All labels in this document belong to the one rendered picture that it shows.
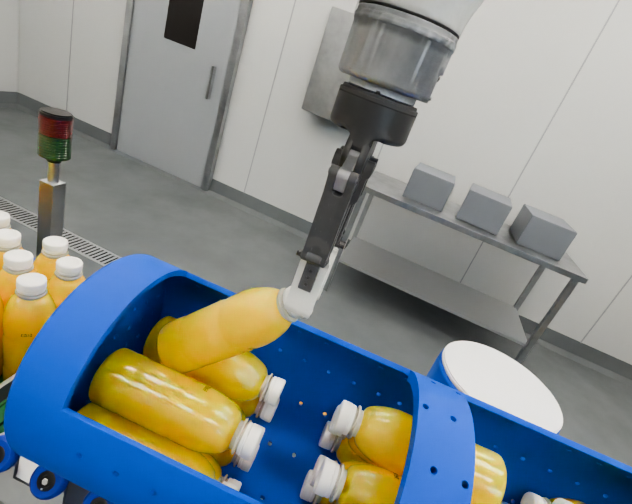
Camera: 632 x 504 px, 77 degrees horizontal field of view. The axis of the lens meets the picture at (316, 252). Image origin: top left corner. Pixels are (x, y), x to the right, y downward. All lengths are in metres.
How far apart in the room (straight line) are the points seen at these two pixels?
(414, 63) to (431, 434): 0.36
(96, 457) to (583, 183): 3.69
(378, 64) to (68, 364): 0.41
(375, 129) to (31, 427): 0.45
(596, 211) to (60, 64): 5.40
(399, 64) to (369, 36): 0.03
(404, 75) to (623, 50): 3.53
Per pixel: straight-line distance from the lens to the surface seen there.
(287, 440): 0.71
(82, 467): 0.53
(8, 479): 0.72
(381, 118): 0.36
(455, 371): 0.97
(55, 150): 1.05
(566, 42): 3.76
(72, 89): 5.40
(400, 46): 0.35
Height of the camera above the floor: 1.52
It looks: 24 degrees down
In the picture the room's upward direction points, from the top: 20 degrees clockwise
